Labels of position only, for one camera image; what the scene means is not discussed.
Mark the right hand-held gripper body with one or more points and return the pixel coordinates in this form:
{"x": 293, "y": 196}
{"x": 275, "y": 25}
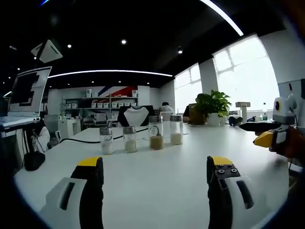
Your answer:
{"x": 283, "y": 112}

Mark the white ceiling projector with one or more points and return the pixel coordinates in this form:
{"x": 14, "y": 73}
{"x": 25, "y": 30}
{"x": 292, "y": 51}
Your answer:
{"x": 47, "y": 50}

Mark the tall seasoning bottle brown powder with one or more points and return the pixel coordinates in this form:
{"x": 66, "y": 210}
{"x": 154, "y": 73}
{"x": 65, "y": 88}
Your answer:
{"x": 156, "y": 132}

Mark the green potted plant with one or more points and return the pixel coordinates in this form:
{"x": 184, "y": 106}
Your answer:
{"x": 213, "y": 107}

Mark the person's right hand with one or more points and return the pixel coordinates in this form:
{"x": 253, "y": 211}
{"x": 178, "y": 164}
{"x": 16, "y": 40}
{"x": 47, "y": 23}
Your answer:
{"x": 289, "y": 143}

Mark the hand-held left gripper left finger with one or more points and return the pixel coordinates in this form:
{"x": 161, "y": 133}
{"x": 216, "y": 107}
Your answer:
{"x": 71, "y": 195}

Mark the open laptop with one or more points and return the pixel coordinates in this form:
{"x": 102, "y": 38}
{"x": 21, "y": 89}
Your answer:
{"x": 26, "y": 95}

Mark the short seasoning bottle cream grains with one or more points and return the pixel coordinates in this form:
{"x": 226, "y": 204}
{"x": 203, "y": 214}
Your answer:
{"x": 130, "y": 140}

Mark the black desk stand base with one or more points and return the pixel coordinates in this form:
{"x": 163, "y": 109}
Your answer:
{"x": 34, "y": 160}

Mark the tall seasoning bottle white grains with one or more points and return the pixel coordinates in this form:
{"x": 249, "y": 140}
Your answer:
{"x": 176, "y": 130}

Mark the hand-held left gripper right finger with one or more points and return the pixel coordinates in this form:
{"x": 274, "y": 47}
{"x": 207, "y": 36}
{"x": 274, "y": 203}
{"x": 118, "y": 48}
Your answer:
{"x": 228, "y": 198}

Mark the short seasoning bottle white powder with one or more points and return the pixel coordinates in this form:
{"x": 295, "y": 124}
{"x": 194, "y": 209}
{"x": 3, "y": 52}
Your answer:
{"x": 107, "y": 140}

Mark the black and white office chair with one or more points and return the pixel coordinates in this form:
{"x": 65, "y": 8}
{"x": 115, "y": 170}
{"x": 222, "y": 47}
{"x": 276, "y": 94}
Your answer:
{"x": 135, "y": 115}

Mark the storage shelf with white bins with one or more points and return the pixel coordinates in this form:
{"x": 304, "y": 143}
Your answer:
{"x": 104, "y": 105}

